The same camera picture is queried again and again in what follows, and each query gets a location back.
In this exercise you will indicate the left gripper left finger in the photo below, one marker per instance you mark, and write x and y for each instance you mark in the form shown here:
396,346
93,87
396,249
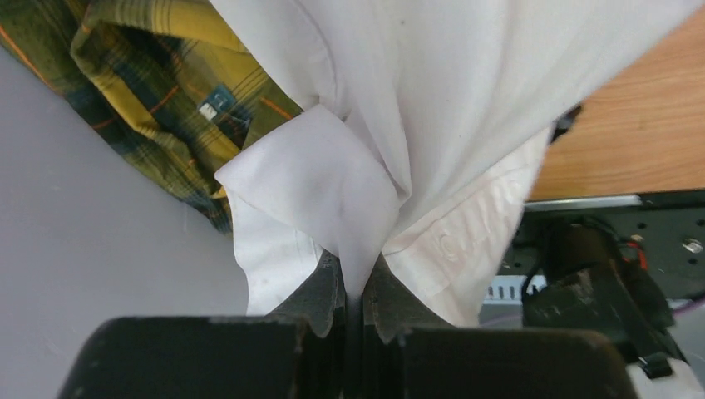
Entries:
295,351

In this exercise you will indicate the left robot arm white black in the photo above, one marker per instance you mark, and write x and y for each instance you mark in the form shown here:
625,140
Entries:
597,329

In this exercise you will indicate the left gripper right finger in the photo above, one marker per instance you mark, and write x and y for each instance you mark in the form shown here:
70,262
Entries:
410,352

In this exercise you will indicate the yellow plaid shirt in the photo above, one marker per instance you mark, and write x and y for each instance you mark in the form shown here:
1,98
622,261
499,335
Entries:
166,84

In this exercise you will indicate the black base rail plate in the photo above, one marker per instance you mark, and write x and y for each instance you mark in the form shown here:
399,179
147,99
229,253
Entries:
664,231

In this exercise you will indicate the white long sleeve shirt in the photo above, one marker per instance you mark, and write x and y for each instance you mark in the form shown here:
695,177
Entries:
422,131

